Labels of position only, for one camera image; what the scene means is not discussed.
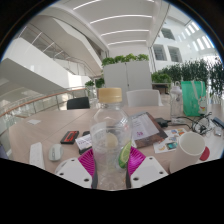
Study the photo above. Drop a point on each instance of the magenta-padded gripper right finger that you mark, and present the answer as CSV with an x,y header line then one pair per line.
x,y
148,170

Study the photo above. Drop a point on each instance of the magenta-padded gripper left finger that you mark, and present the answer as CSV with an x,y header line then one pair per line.
x,y
71,170

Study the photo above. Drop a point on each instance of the clear plastic bottle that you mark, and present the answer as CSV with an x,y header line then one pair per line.
x,y
110,133

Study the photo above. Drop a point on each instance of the white card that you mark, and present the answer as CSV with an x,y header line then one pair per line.
x,y
83,142

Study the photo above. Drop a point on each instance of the black and red case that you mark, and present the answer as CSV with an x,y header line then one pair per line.
x,y
69,137

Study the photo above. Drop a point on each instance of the colourful sticker sheet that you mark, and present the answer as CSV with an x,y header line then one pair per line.
x,y
168,143

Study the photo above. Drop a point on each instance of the white power strip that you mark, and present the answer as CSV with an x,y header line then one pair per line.
x,y
36,155

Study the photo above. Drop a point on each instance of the brown booklet with white page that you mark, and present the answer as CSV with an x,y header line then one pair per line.
x,y
146,128

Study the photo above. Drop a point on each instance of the white cup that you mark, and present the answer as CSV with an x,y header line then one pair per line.
x,y
186,150

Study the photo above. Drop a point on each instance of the black power adapter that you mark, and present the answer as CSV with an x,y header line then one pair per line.
x,y
162,122

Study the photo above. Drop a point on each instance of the flat round red coaster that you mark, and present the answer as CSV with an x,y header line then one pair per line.
x,y
206,154

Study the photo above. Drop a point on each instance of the white paper slip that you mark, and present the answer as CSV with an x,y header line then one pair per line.
x,y
34,121

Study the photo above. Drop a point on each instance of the black chair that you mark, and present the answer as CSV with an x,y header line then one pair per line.
x,y
78,103

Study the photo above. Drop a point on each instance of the white chair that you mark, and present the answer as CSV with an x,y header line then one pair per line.
x,y
144,98

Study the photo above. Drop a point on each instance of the glass railing with wooden handrail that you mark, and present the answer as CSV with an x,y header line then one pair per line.
x,y
36,105

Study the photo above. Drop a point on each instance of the clear drinking tumbler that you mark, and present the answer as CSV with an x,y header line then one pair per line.
x,y
176,100

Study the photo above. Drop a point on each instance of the clear plastic packet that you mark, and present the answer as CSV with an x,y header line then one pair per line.
x,y
217,131

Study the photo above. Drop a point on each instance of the green tote bag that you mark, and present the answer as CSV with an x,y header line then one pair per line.
x,y
191,98

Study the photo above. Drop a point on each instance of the potted green plants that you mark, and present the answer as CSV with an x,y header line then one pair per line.
x,y
99,82

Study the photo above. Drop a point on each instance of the planter box with plants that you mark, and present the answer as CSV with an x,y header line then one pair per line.
x,y
160,78

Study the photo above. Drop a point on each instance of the white cabinet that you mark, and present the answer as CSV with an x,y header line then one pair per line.
x,y
126,78

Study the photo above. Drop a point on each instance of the green hedge plant row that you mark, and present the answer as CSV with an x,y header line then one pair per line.
x,y
196,71

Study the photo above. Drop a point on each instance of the green plants on cabinet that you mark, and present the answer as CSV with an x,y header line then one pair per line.
x,y
125,59

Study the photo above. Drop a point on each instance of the ceiling light strips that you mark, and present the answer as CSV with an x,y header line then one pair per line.
x,y
123,18

